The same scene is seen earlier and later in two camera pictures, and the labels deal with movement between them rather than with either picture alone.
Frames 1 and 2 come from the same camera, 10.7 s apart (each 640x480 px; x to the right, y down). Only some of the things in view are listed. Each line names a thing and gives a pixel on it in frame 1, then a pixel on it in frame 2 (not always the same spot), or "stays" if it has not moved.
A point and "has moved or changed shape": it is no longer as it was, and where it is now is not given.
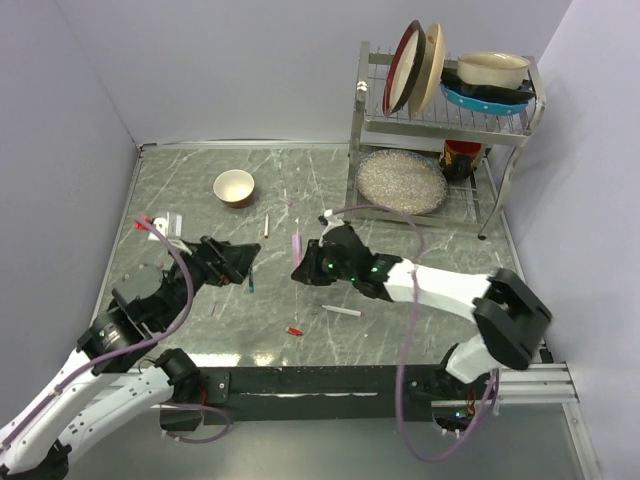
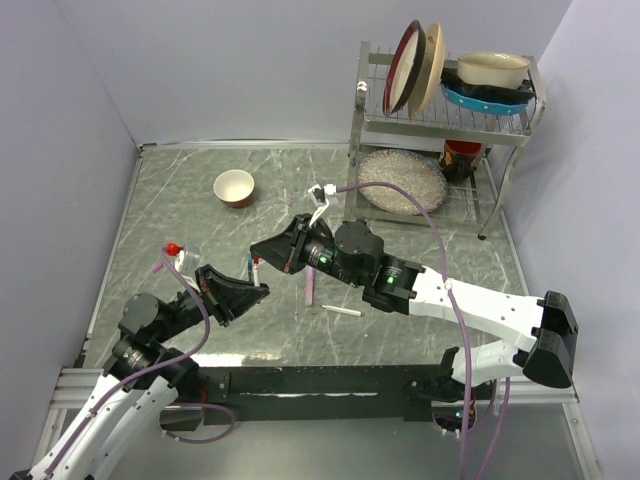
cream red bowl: [234, 188] stays
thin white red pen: [344, 311] stays
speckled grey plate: [403, 181] stays
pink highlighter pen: [297, 250] has moved or changed shape
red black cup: [458, 158] stays
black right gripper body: [321, 268] → [306, 246]
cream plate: [432, 70] stays
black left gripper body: [217, 272] → [215, 296]
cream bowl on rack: [499, 69] stays
